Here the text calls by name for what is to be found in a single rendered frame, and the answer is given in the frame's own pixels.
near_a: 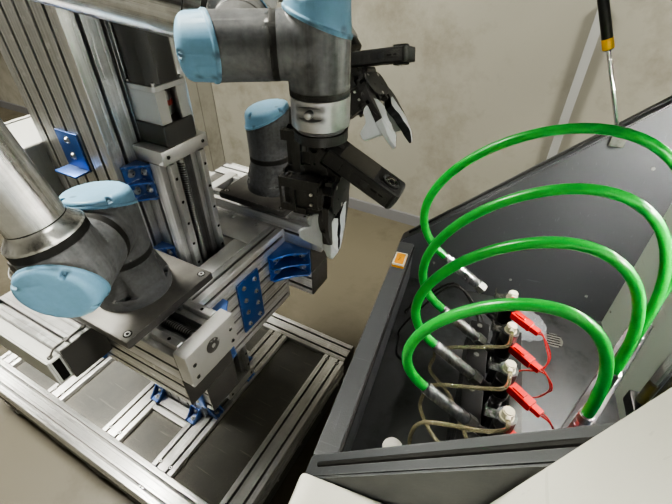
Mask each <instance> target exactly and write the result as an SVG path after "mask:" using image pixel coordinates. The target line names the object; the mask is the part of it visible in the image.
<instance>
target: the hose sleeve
mask: <svg viewBox="0 0 672 504"><path fill-rule="evenodd" d="M453 260H455V258H454V257H453V256H452V255H450V254H449V253H447V256H446V257H445V258H444V259H442V261H443V262H444V263H445V264H448V263H450V262H451V261H453ZM456 273H457V274H458V275H459V276H460V277H462V278H463V279H464V280H465V281H466V282H467V283H468V284H470V285H471V286H472V287H477V286H478V285H479V284H480V280H479V279H478V278H477V277H476V276H475V275H474V274H473V273H472V272H470V271H469V270H468V269H467V268H466V267H463V268H461V269H459V270H457V271H456Z"/></svg>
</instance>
